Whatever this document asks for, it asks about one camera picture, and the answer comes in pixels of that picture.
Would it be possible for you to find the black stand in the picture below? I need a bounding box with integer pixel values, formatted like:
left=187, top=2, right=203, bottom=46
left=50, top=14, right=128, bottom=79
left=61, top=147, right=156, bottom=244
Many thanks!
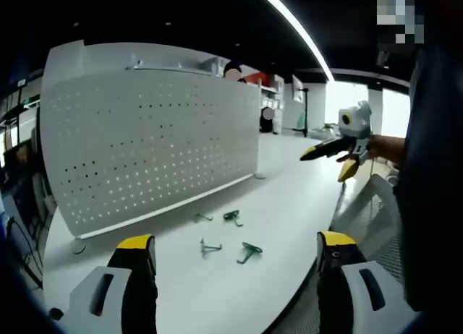
left=291, top=87, right=312, bottom=138

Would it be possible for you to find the ceiling light strip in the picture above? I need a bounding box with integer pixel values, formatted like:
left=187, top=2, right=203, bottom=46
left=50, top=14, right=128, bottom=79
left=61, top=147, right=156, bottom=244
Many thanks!
left=252, top=0, right=336, bottom=82

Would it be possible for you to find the person's dark blue clothing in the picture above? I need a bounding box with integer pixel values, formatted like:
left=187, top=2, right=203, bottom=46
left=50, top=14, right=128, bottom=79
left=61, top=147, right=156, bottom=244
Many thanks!
left=393, top=44, right=463, bottom=313

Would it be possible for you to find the white storage shelf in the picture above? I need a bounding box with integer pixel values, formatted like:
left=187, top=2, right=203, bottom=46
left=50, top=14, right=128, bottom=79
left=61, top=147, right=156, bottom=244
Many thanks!
left=258, top=73, right=287, bottom=134

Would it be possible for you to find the black cable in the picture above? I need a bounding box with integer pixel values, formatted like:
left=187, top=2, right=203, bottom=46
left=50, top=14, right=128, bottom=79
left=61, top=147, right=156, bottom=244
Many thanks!
left=6, top=216, right=45, bottom=288

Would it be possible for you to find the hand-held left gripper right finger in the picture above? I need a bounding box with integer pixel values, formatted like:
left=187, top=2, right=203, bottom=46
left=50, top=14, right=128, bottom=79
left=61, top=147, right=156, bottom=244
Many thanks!
left=316, top=230, right=404, bottom=334

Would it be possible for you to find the white divider panel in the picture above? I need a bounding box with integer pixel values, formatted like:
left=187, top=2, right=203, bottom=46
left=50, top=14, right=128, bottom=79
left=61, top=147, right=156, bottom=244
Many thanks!
left=43, top=40, right=227, bottom=77

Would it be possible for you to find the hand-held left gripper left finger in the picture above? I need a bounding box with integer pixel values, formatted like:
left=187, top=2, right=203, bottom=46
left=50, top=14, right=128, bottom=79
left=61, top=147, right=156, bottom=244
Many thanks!
left=57, top=234, right=158, bottom=334

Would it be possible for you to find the white perforated mounting plate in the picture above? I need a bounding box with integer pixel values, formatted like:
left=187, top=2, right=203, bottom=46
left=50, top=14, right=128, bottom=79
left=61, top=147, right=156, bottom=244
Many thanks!
left=38, top=67, right=268, bottom=255

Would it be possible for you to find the white mesh chair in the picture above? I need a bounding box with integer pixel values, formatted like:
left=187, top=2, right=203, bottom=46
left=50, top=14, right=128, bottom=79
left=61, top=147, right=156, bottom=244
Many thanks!
left=330, top=173, right=407, bottom=285

